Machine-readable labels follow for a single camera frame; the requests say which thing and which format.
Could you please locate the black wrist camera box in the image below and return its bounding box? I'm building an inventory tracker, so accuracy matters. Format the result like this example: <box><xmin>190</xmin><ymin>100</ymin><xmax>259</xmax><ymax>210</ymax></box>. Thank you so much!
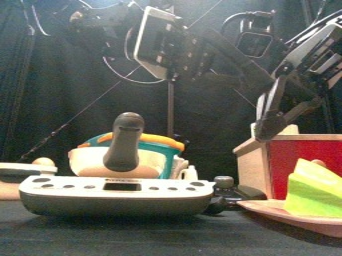
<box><xmin>221</xmin><ymin>10</ymin><xmax>277</xmax><ymax>60</ymax></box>

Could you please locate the white toy base with buttons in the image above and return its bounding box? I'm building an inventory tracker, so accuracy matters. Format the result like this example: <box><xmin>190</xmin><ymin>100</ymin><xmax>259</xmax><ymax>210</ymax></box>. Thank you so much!
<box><xmin>18</xmin><ymin>175</ymin><xmax>217</xmax><ymax>217</ymax></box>

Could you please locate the thin diagonal rod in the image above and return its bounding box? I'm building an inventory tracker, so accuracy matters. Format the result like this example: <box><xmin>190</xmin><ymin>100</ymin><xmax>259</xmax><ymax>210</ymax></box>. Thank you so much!
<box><xmin>16</xmin><ymin>65</ymin><xmax>143</xmax><ymax>163</ymax></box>

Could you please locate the black toy with round knob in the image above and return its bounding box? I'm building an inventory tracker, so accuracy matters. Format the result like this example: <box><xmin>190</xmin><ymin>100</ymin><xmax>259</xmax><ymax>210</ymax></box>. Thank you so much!
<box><xmin>203</xmin><ymin>175</ymin><xmax>270</xmax><ymax>216</ymax></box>

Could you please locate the wooden box with red panel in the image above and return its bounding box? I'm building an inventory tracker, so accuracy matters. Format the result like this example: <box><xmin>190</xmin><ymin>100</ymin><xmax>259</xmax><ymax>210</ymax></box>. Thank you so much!
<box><xmin>233</xmin><ymin>123</ymin><xmax>342</xmax><ymax>201</ymax></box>

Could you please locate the teal toy pot orange rim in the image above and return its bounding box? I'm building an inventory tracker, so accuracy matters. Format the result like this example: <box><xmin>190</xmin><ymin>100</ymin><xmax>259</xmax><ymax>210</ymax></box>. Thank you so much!
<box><xmin>76</xmin><ymin>131</ymin><xmax>187</xmax><ymax>180</ymax></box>

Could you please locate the white cable loop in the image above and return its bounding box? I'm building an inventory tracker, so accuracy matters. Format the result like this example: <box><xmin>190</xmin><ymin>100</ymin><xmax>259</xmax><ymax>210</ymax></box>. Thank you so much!
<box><xmin>100</xmin><ymin>25</ymin><xmax>167</xmax><ymax>85</ymax></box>

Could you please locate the green toy starfruit piece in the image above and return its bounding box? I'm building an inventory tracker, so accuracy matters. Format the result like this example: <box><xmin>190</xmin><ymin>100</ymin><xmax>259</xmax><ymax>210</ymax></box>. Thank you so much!
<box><xmin>282</xmin><ymin>157</ymin><xmax>342</xmax><ymax>220</ymax></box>

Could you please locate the thin metal frame pole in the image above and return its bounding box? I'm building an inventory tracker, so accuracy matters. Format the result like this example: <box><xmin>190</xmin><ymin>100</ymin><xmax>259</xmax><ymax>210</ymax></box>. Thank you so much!
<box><xmin>166</xmin><ymin>79</ymin><xmax>175</xmax><ymax>138</ymax></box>

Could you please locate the wooden plate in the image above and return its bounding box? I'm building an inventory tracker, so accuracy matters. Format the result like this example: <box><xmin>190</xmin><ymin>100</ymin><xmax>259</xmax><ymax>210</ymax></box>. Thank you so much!
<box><xmin>237</xmin><ymin>198</ymin><xmax>342</xmax><ymax>239</ymax></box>

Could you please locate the white toy bowl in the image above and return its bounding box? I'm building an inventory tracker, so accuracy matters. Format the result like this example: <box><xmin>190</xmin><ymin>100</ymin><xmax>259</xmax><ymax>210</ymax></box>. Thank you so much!
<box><xmin>67</xmin><ymin>146</ymin><xmax>167</xmax><ymax>180</ymax></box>

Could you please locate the white lid with round knob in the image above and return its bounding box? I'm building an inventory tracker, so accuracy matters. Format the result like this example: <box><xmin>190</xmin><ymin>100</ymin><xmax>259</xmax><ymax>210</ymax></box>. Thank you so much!
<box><xmin>0</xmin><ymin>156</ymin><xmax>59</xmax><ymax>202</ymax></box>

